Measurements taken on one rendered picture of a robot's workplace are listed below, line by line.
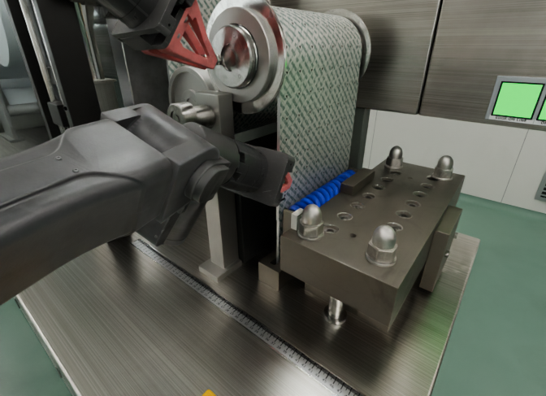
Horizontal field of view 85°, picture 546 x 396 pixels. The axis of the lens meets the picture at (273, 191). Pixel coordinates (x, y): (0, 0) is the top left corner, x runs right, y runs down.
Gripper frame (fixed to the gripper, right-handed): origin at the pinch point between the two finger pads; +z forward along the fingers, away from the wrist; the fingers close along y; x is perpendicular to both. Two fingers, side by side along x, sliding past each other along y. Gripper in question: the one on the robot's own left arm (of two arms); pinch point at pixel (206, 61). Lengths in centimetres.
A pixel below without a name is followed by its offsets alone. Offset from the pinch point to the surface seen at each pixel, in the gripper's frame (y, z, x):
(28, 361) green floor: -111, 49, -113
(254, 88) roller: 5.0, 4.8, -0.7
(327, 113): 7.6, 19.2, 4.1
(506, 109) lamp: 29.8, 34.6, 15.6
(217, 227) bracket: -1.6, 15.1, -20.0
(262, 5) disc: 6.2, -0.2, 7.1
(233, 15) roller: 2.2, -0.6, 6.0
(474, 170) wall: 4, 272, 91
